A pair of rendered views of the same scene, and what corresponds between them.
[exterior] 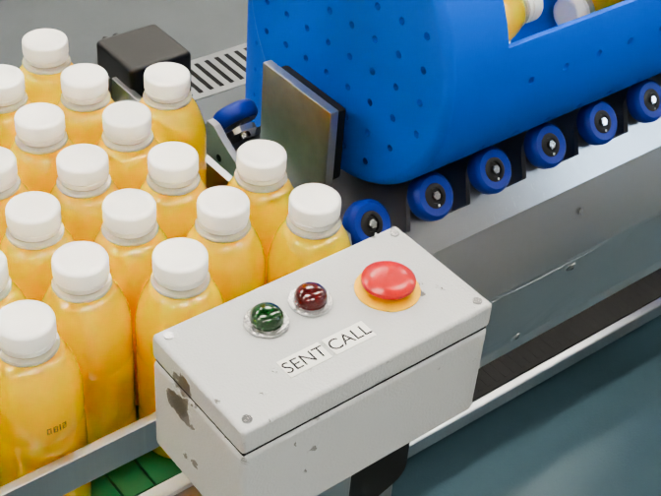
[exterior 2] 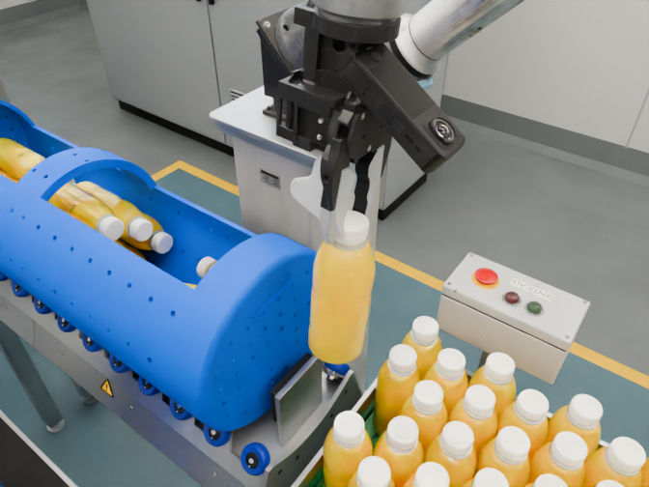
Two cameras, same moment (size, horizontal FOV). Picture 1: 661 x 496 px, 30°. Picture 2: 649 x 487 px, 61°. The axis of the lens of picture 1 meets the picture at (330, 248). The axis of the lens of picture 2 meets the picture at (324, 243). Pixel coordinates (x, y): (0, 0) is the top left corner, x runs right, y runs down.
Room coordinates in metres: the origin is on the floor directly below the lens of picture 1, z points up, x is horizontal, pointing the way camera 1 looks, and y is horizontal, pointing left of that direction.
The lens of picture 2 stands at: (1.00, 0.52, 1.70)
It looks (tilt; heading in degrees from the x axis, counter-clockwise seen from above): 40 degrees down; 257
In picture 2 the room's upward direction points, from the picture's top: straight up
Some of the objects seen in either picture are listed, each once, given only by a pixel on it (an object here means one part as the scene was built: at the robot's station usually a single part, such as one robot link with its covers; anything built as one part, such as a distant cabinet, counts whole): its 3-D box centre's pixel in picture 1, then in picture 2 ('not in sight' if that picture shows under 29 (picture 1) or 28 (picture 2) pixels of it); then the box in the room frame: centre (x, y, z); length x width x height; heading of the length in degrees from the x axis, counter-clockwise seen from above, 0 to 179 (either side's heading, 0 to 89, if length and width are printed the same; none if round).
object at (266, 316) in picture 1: (267, 316); (534, 306); (0.57, 0.04, 1.11); 0.02 x 0.02 x 0.01
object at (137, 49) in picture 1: (146, 92); not in sight; (1.05, 0.20, 0.95); 0.10 x 0.07 x 0.10; 41
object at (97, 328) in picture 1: (88, 360); (517, 441); (0.64, 0.17, 0.98); 0.07 x 0.07 x 0.17
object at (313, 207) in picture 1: (314, 207); (425, 329); (0.73, 0.01, 1.07); 0.04 x 0.04 x 0.02
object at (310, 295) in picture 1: (311, 295); (512, 297); (0.59, 0.01, 1.11); 0.02 x 0.02 x 0.01
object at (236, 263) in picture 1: (221, 300); (441, 399); (0.72, 0.08, 0.98); 0.07 x 0.07 x 0.17
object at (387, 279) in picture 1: (388, 281); (486, 276); (0.61, -0.04, 1.11); 0.04 x 0.04 x 0.01
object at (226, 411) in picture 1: (322, 372); (508, 314); (0.58, 0.00, 1.05); 0.20 x 0.10 x 0.10; 131
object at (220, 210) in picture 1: (222, 210); (450, 362); (0.72, 0.08, 1.07); 0.04 x 0.04 x 0.02
